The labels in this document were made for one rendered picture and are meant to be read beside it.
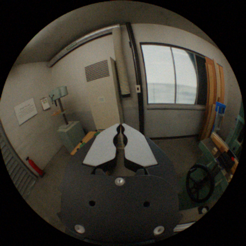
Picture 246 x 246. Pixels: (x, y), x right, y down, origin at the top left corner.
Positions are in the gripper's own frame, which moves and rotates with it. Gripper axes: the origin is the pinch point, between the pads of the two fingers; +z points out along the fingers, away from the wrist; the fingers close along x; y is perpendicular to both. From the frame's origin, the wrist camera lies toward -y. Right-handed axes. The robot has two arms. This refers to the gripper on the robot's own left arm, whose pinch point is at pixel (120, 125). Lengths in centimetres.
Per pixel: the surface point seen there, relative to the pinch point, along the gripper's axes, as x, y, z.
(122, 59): 1, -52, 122
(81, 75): -87, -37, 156
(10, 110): -227, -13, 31
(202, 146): 65, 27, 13
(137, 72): 26, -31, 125
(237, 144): 73, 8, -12
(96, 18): -42, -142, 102
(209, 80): 182, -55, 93
